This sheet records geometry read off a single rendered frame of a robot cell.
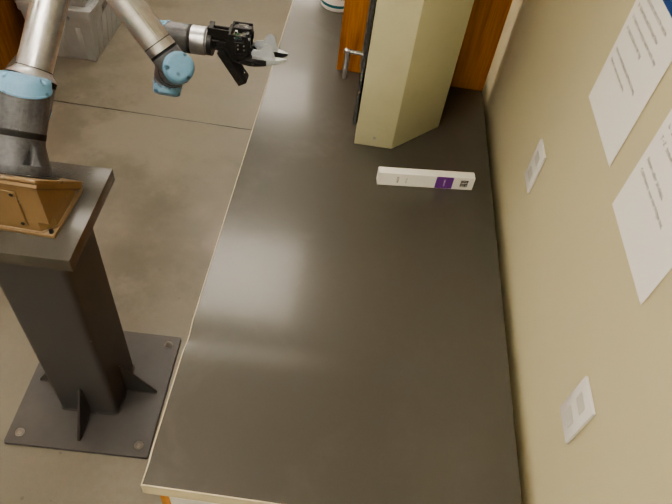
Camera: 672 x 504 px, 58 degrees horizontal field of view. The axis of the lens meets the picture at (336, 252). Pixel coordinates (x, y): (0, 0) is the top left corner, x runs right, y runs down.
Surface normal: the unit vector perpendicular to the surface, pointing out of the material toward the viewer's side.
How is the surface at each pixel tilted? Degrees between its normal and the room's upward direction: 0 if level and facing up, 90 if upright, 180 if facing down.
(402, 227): 0
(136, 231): 0
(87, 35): 96
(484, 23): 90
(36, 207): 90
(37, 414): 0
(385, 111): 90
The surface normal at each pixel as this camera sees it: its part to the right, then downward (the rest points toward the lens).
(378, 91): -0.11, 0.75
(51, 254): 0.11, -0.65
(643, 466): -0.99, -0.14
